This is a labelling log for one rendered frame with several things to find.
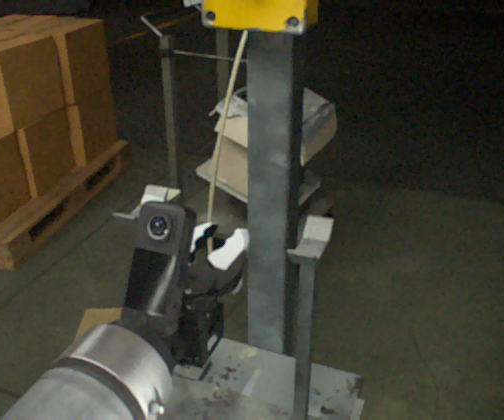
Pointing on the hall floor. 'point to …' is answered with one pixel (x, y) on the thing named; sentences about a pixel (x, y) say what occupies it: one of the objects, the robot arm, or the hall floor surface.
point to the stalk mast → (273, 187)
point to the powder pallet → (18, 237)
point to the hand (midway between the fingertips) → (225, 228)
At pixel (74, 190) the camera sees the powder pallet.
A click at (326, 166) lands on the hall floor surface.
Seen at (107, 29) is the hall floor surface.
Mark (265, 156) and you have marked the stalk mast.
